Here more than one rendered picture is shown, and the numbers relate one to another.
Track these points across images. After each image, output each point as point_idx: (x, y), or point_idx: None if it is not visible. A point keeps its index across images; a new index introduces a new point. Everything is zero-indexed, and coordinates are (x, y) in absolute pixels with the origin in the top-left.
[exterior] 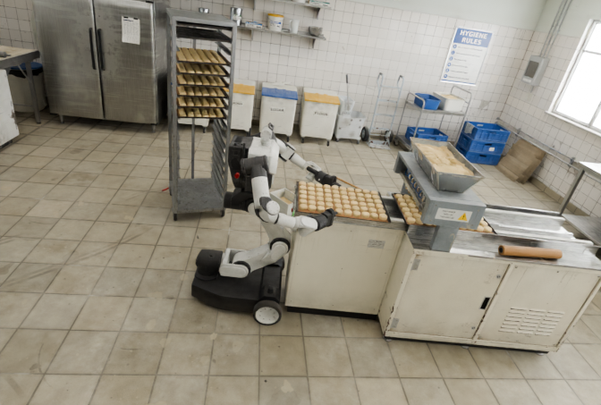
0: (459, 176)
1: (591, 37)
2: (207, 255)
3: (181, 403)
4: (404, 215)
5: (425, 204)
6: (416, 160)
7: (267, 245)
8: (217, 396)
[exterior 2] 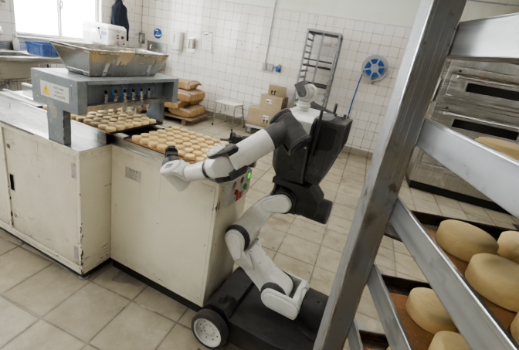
0: (151, 53)
1: None
2: (327, 295)
3: (333, 259)
4: (147, 124)
5: (174, 86)
6: (95, 76)
7: (252, 249)
8: (309, 253)
